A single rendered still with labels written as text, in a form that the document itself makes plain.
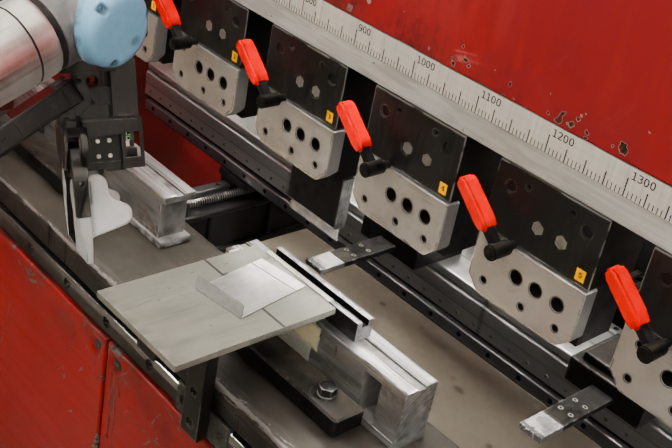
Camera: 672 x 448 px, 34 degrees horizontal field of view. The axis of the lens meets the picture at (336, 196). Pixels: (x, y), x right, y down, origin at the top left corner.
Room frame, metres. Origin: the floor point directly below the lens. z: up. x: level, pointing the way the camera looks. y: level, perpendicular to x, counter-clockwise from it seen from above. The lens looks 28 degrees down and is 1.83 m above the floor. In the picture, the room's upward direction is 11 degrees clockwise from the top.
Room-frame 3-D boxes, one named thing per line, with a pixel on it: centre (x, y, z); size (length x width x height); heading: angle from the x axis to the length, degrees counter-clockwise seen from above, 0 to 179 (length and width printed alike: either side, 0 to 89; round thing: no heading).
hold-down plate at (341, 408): (1.25, 0.03, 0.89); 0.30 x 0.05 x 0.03; 47
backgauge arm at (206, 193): (1.91, 0.09, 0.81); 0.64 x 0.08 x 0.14; 137
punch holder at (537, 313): (1.06, -0.25, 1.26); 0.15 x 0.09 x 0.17; 47
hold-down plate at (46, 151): (1.69, 0.50, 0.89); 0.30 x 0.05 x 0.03; 47
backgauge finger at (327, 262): (1.44, -0.08, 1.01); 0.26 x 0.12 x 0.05; 137
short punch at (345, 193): (1.32, 0.02, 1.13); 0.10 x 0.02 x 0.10; 47
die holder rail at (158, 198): (1.70, 0.42, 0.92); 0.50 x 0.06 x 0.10; 47
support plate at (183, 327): (1.22, 0.13, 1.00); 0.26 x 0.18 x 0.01; 137
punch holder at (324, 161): (1.34, 0.04, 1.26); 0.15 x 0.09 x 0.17; 47
